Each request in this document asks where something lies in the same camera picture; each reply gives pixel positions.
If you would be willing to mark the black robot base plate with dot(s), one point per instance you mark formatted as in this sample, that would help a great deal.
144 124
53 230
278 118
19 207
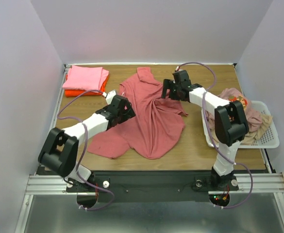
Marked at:
153 186

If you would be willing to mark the dusty rose t shirt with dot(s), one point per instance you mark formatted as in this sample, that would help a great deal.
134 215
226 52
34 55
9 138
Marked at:
156 127

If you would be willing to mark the mauve pixel print t shirt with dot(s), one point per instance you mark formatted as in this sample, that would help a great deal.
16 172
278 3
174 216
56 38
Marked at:
253 117

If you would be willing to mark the beige t shirt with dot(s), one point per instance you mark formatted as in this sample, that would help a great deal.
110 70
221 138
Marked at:
257 132

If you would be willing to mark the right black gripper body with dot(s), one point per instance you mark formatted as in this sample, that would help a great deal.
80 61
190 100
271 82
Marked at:
167 89

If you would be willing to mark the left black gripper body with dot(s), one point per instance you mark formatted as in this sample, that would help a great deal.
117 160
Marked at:
127 114

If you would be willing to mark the folded pink t shirt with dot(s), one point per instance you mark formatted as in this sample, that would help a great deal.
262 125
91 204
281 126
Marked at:
85 78

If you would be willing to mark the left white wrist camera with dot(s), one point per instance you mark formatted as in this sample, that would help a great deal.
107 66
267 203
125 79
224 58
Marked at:
109 96

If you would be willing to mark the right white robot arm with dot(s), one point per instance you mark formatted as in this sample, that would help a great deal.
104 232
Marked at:
231 124

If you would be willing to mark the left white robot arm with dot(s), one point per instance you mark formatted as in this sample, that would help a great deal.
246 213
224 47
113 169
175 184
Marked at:
59 152

